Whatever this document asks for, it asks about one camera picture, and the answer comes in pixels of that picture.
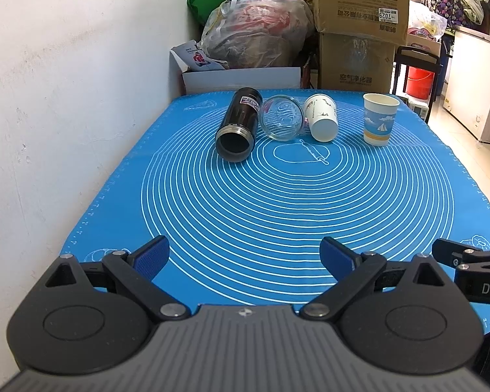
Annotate black thermos mug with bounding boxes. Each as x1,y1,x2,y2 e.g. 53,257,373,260
215,88,263,163

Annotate blue sailboat paper cup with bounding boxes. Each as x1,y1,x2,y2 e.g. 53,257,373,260
363,93,400,146

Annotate white paper cup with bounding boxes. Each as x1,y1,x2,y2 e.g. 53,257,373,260
303,94,339,142

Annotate clear glass cup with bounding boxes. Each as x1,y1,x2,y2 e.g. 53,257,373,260
258,95,304,142

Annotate blue silicone baking mat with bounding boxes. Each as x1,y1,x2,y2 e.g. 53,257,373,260
62,92,490,307

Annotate white chest freezer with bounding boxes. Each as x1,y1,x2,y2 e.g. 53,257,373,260
443,26,490,144

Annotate red bucket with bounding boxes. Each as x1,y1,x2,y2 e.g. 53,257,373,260
405,66,434,100

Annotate white open box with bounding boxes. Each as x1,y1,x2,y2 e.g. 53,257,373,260
171,40,302,95

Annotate lower cardboard box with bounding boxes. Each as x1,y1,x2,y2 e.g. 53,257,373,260
318,34,397,94

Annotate cardboard box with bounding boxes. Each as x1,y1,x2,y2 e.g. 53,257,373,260
318,34,397,94
313,0,410,46

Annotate black stool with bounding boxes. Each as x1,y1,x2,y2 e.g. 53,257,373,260
390,46,442,123

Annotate clear plastic bag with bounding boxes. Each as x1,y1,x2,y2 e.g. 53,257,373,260
199,0,314,69

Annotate upper cardboard box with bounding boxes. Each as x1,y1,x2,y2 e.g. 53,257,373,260
313,0,410,46

